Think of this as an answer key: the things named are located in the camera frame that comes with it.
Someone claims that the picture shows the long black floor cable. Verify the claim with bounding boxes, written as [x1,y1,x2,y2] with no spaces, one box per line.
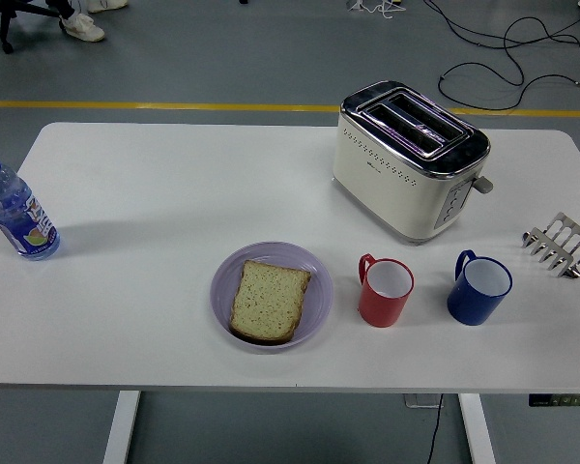
[422,0,580,50]

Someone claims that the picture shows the white cable bundle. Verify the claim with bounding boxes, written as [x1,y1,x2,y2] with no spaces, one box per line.
[346,0,407,21]

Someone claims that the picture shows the person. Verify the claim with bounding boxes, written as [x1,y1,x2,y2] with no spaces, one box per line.
[45,0,130,43]

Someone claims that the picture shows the silver metal toast rack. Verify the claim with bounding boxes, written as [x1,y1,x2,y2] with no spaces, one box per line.
[520,211,580,280]

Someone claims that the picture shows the purple round plate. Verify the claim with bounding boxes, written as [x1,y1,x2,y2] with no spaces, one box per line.
[210,241,334,354]

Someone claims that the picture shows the slice of toast bread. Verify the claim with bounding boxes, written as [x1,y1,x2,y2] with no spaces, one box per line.
[228,259,313,346]

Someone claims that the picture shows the white table leg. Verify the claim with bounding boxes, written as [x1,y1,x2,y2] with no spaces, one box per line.
[457,393,498,464]
[101,390,142,464]

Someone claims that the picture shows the blue enamel cup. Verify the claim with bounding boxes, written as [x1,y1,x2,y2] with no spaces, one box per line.
[447,248,513,326]

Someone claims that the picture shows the looped black floor cable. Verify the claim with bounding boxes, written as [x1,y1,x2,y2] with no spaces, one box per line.
[437,16,580,111]

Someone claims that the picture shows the red enamel cup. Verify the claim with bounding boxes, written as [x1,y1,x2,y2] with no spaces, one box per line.
[357,252,416,329]

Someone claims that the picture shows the black office chair base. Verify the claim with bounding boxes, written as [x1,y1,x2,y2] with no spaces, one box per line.
[0,0,64,54]

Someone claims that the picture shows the black table height control panel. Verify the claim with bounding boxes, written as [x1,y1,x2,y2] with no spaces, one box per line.
[528,393,580,408]

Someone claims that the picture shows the plastic bottle with blue cap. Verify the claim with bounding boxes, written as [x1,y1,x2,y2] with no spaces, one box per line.
[0,150,62,262]

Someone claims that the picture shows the grey box under table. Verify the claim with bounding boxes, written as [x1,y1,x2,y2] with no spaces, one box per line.
[404,393,445,410]

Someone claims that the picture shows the cream and chrome toaster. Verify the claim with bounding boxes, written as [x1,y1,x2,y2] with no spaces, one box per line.
[332,79,494,247]

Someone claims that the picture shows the black cable under table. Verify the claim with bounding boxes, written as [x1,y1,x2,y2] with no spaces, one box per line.
[424,393,445,464]

